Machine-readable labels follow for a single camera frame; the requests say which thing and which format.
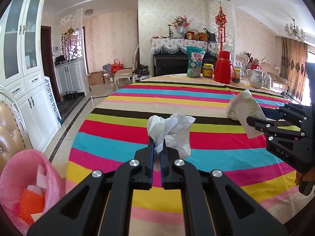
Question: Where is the white tissue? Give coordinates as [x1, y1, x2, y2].
[147, 113, 195, 159]

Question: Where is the orange foam fruit net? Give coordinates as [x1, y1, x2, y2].
[19, 185, 45, 225]

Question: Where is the white foam sheet piece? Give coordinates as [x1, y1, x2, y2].
[36, 165, 49, 190]

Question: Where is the pink trash bag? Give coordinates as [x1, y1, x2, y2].
[1, 149, 65, 235]

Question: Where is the right hand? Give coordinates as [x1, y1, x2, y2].
[295, 167, 315, 185]

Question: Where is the cream ornate sofa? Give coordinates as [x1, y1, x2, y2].
[234, 53, 288, 93]

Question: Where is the white floral teapot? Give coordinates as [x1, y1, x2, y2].
[247, 69, 272, 89]

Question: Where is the brown curtain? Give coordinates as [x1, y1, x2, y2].
[281, 37, 308, 102]

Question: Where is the dark contents glass jar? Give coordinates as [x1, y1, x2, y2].
[232, 68, 241, 84]

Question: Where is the red thermos jug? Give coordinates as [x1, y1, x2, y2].
[214, 50, 236, 84]

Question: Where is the chandelier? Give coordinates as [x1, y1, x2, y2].
[284, 19, 306, 42]

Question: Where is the yellow lid jar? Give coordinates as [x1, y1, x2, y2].
[202, 63, 214, 78]

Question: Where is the cardboard box on floor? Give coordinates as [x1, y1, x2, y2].
[87, 71, 110, 86]

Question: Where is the red handbag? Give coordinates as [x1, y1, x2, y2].
[110, 59, 123, 75]

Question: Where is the black handbag on piano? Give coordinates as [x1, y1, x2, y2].
[203, 28, 217, 43]

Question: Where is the green snack bag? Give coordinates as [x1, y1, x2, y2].
[186, 46, 206, 78]

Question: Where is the black piano with lace cover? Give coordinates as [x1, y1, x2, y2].
[151, 38, 219, 76]

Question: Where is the low white shoe cabinet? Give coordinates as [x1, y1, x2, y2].
[55, 58, 90, 96]

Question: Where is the red chinese knot ornament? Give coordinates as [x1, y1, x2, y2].
[215, 2, 227, 50]

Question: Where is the wicker basket on piano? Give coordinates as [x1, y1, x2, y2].
[185, 29, 208, 41]

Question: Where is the left beige tufted chair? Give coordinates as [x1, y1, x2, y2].
[0, 86, 32, 171]

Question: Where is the flower vase bouquet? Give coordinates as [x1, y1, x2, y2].
[172, 16, 191, 39]

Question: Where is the white glass door cabinet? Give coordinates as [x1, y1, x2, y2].
[1, 0, 59, 152]

